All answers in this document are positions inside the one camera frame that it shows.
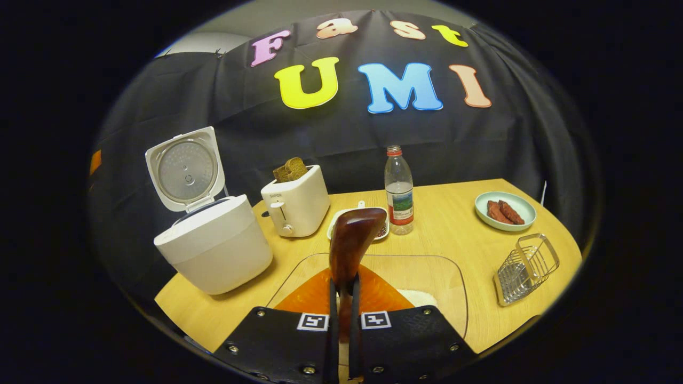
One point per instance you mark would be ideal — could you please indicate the red meat slice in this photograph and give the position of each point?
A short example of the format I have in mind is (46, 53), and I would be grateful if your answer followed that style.
(496, 212)
(513, 212)

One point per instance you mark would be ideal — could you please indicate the clear plastic water bottle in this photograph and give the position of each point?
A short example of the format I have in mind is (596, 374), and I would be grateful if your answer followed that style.
(399, 197)

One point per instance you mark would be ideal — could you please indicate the pale green plate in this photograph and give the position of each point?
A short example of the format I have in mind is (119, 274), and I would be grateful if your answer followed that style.
(527, 216)

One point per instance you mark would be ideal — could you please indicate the clear rice tray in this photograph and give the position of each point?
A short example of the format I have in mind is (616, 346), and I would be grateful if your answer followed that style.
(427, 272)

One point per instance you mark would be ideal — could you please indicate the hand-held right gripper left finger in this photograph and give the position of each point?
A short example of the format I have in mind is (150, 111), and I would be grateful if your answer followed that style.
(277, 346)

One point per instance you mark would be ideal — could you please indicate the white rice cooker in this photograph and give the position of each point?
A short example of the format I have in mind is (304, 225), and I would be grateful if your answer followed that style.
(219, 250)

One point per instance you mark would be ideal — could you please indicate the black backdrop cloth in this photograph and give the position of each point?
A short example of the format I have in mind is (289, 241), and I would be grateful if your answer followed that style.
(480, 144)

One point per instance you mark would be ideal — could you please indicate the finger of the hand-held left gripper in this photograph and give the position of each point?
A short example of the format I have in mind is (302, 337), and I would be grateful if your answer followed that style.
(95, 162)

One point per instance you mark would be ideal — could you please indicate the brown bread slice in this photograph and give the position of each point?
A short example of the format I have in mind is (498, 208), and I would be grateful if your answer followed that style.
(280, 174)
(296, 168)

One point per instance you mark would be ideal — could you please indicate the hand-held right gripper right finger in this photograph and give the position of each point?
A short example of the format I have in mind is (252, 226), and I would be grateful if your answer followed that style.
(411, 346)

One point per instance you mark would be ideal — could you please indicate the white divided grain dish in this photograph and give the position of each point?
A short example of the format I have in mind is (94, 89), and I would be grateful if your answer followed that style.
(336, 218)

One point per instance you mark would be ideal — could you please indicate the brown wooden spoon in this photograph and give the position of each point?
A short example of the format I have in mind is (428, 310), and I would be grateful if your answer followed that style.
(352, 240)

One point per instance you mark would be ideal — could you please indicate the white toaster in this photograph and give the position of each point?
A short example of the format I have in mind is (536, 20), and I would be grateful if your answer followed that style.
(299, 205)

